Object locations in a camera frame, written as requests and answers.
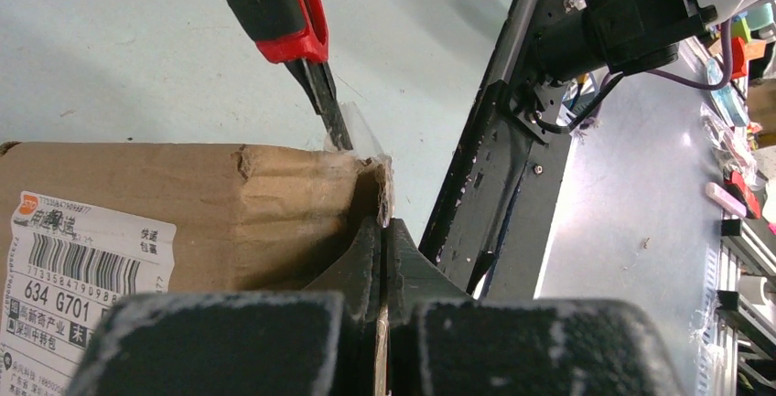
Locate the brown cardboard express box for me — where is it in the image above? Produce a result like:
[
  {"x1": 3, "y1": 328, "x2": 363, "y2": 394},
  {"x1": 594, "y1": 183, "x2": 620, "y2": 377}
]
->
[{"x1": 1, "y1": 142, "x2": 393, "y2": 395}]

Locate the aluminium frame rail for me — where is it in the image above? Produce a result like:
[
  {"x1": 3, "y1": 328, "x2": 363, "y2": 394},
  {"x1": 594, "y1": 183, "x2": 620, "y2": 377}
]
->
[{"x1": 473, "y1": 0, "x2": 579, "y2": 156}]

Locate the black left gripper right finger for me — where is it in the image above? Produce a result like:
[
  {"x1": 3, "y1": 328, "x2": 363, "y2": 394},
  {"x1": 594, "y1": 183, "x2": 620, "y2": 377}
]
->
[{"x1": 385, "y1": 219, "x2": 684, "y2": 395}]

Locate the red black utility knife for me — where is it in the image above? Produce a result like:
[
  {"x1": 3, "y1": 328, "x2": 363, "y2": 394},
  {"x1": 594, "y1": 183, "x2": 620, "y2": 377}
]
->
[{"x1": 226, "y1": 0, "x2": 352, "y2": 151}]

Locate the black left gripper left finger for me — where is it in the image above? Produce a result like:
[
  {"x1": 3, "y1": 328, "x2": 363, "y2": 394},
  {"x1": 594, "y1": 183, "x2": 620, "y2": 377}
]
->
[{"x1": 67, "y1": 219, "x2": 382, "y2": 395}]

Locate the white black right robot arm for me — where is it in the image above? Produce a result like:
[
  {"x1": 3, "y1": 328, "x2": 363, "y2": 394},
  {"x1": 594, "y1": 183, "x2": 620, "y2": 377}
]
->
[{"x1": 533, "y1": 0, "x2": 763, "y2": 80}]

